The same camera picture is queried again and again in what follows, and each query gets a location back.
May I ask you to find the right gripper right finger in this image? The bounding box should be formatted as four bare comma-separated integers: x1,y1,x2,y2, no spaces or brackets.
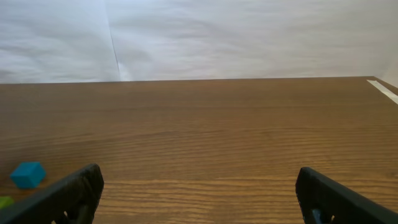
295,167,398,224

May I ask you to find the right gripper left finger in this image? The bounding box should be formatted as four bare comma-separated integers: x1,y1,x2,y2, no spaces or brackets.
0,164,105,224

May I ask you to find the blue cube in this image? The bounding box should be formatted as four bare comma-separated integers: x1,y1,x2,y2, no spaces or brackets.
9,161,47,190

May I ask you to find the green cube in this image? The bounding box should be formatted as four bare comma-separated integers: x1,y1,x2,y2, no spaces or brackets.
0,195,15,210

